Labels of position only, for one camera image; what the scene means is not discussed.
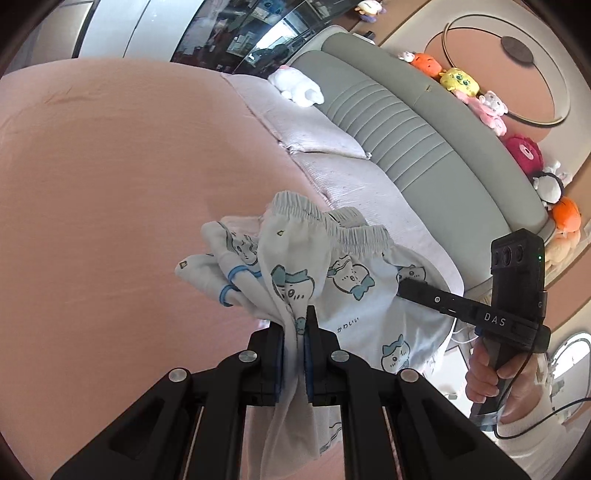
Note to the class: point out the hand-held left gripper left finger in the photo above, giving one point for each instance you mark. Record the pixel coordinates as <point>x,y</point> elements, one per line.
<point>279,383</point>

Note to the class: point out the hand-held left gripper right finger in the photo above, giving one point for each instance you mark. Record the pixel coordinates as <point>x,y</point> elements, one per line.
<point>308,369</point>

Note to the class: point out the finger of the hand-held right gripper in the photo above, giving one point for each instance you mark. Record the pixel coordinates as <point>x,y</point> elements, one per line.
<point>429,297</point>

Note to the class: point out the light blue printed pajama shorts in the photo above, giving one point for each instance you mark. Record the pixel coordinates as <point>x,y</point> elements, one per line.
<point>286,258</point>

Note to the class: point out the person's right forearm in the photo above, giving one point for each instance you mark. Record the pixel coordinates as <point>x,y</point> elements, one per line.
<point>535,443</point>

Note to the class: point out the person's right hand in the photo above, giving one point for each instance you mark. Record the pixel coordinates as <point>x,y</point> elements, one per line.
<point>478,378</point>

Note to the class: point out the peach plush toy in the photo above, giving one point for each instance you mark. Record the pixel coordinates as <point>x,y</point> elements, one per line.
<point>561,251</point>

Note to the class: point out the white round bedside device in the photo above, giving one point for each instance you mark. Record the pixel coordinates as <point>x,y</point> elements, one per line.
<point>572,350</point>

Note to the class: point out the orange plush toy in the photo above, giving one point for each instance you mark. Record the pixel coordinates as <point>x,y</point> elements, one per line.
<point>427,65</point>
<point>565,214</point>

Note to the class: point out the white plush toy black headband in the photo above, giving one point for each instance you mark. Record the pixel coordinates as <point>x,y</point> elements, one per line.
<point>549,187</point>

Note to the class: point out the pale pink pillow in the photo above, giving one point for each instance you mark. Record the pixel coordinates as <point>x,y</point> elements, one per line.
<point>360,184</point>
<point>295,124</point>

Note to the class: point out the magenta plush toy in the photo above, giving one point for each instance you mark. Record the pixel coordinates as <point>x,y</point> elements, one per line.
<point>521,152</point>

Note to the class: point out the grey padded headboard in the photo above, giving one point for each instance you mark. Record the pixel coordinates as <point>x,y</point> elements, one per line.
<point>406,129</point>

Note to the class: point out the pink and white plush toy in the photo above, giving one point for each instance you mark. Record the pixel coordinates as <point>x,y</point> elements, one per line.
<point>489,106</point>

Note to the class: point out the yellow plush toy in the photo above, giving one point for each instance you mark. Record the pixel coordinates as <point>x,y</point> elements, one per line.
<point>459,81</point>

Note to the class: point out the small white plush toy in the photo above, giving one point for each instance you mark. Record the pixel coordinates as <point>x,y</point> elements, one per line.
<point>406,56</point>

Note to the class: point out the pink bed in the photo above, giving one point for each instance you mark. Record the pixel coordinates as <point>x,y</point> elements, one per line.
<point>115,184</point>

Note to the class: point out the small dark jar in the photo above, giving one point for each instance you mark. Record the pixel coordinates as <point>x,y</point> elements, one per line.
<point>369,34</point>

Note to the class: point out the white and purple plush toy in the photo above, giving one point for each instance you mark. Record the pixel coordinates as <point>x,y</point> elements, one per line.
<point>369,8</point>

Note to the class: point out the arched standing mirror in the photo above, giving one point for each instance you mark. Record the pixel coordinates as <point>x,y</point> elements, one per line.
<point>272,46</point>

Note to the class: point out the black glass wardrobe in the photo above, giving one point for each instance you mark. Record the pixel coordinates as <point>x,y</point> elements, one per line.
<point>217,27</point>

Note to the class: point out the white wardrobe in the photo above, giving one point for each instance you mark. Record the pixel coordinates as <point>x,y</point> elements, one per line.
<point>138,27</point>

